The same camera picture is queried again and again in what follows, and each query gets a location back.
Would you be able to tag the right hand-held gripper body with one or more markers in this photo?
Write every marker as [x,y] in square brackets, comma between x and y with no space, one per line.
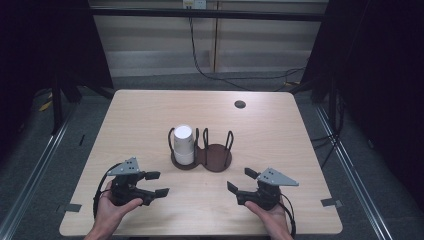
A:
[266,193]

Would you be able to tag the grey tape strip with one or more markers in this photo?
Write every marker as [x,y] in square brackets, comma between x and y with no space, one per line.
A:
[331,202]
[70,208]

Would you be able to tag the stack of white paper cups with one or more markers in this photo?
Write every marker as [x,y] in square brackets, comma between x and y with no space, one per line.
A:
[183,143]

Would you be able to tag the yellow floor tape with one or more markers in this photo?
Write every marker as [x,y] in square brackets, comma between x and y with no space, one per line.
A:
[46,105]

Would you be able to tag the black stand post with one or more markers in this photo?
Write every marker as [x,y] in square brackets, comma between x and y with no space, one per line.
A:
[57,106]

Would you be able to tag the white wall outlet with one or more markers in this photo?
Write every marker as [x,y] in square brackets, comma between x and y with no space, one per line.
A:
[194,3]

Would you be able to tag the metal floor rail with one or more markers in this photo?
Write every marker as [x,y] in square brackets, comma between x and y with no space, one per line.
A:
[356,176]
[30,183]

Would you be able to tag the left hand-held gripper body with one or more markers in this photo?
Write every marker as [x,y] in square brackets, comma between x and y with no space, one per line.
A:
[124,186]

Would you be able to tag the person's right hand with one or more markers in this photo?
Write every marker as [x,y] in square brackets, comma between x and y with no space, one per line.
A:
[271,218]

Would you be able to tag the black horizontal bar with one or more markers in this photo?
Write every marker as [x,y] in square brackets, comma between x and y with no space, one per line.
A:
[206,14]

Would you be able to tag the black curtain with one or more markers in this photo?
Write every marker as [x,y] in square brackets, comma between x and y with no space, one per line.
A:
[383,83]
[40,50]

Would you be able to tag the person's left hand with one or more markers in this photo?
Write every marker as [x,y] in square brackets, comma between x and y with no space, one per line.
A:
[110,213]

